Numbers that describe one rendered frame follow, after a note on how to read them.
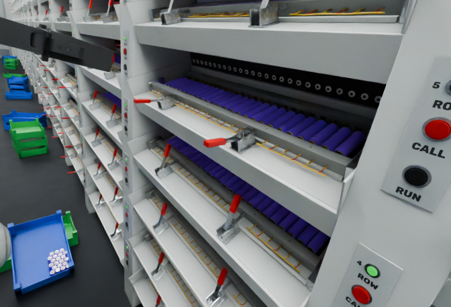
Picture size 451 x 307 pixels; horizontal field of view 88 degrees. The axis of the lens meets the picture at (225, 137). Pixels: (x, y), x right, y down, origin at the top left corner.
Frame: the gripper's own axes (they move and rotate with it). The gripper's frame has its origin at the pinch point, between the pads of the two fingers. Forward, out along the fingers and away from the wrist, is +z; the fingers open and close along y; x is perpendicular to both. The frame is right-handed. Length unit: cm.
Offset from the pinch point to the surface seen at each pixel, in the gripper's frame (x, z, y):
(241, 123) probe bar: -4.0, 24.2, 9.3
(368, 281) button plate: -13.6, 21.4, 35.1
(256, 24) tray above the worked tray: 10.5, 17.3, 12.4
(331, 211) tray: -8.7, 20.6, 29.4
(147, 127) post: -17.6, 27.4, -30.3
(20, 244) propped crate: -94, 6, -81
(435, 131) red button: 2.6, 17.6, 34.9
